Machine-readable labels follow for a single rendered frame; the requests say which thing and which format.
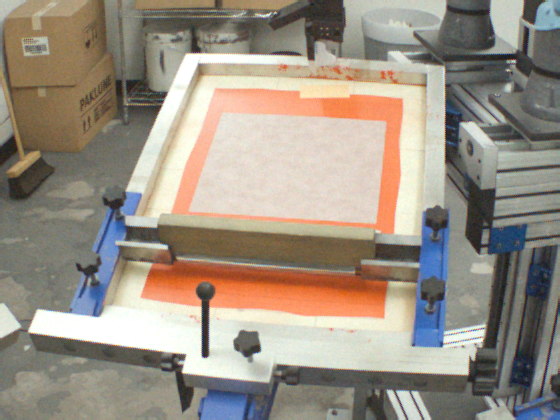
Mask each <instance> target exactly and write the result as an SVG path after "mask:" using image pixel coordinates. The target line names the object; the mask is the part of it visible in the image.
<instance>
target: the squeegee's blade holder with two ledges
mask: <svg viewBox="0 0 560 420"><path fill-rule="evenodd" d="M177 262H179V263H190V264H202V265H213V266H225V267H237V268H249V269H261V270H273V271H284V272H296V273H308V274H320V275H332V276H337V275H343V276H354V272H355V267H349V266H337V265H324V264H312V263H288V262H276V261H264V260H252V259H240V258H227V257H216V256H204V255H195V254H190V253H180V252H178V255H177Z"/></svg>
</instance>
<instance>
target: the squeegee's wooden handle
mask: <svg viewBox="0 0 560 420"><path fill-rule="evenodd" d="M157 230H158V234H159V239H160V243H161V244H162V245H171V249H172V253H173V256H177V255H178V252H180V253H190V254H195V255H204V256H216V257H227V258H240V259H252V260H264V261H276V262H288V263H312V264H324V265H337V266H349V267H355V271H361V259H368V260H375V232H376V231H375V229H374V228H366V227H353V226H340V225H326V224H313V223H286V222H273V221H260V220H246V219H234V218H221V217H207V216H194V215H181V214H169V213H161V215H160V217H159V219H158V221H157Z"/></svg>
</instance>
